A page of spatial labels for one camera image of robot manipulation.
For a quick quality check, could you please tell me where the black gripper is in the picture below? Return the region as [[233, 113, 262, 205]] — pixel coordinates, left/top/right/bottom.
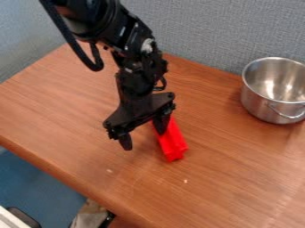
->
[[103, 89, 175, 151]]

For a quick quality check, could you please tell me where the metal pot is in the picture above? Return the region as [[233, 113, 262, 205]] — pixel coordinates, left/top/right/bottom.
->
[[241, 57, 305, 125]]

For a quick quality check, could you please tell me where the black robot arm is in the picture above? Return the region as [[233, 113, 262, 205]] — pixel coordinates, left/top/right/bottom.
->
[[51, 0, 175, 151]]

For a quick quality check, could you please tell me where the red plastic block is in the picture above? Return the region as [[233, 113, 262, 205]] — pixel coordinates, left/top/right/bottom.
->
[[155, 117, 188, 162]]

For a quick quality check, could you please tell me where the white object at corner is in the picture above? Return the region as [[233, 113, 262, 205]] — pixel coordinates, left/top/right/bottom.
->
[[0, 206, 31, 228]]

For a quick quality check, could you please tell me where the crumpled beige cloth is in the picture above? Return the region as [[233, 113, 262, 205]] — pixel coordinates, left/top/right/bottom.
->
[[69, 199, 107, 228]]

